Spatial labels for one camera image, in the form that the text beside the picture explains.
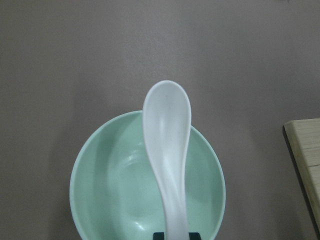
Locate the white plastic spoon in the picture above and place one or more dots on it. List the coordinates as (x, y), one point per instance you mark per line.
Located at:
(166, 124)

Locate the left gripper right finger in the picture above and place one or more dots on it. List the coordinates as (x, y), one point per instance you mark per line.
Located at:
(194, 236)

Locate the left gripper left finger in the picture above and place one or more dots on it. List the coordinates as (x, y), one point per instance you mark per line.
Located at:
(159, 236)

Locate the bamboo cutting board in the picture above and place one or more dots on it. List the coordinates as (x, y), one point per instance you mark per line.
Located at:
(304, 143)

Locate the mint green bowl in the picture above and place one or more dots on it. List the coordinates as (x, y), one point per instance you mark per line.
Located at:
(113, 193)

